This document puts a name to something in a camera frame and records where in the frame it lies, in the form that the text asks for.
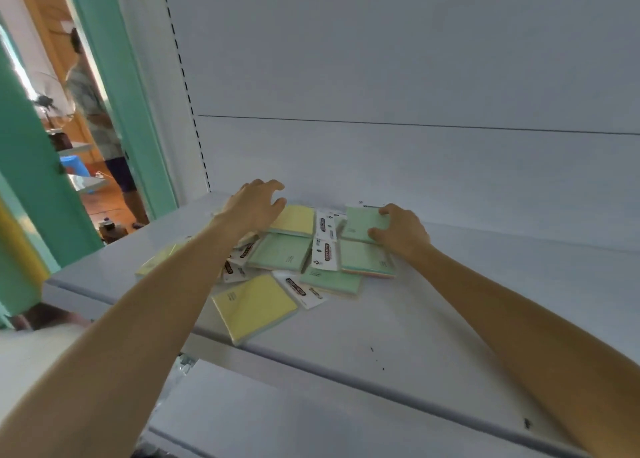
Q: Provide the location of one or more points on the white shelf back panel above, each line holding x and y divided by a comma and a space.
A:
400, 43
450, 173

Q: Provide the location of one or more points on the blue plastic stool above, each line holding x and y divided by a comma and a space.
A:
74, 165

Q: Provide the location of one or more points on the green door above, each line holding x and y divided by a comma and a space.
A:
30, 173

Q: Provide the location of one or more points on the person's right hand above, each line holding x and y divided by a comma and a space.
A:
405, 235

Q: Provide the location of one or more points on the white perforated shelf upright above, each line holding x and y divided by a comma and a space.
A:
165, 98

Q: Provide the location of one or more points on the green door frame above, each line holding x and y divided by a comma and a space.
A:
125, 98

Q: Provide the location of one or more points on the person's right forearm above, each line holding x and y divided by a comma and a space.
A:
525, 342

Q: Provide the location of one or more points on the person's right thumb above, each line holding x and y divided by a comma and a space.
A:
380, 233

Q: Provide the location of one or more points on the person's left fingers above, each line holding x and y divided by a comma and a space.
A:
272, 187

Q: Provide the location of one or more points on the green sticky note packet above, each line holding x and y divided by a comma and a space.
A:
357, 225

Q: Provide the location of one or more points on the white metal shelf board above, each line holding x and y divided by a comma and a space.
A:
400, 332
240, 412

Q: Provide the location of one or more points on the person's left forearm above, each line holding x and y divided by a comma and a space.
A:
125, 347

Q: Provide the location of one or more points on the standing fan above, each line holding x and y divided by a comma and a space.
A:
47, 102

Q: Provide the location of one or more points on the brown wooden door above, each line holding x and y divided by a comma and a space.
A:
45, 18

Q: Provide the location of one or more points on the dark object on floor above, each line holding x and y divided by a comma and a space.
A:
112, 232

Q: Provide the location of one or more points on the person's left hand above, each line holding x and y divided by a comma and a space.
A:
247, 208

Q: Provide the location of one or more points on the pile of sticky note pads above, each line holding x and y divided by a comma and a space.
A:
255, 305

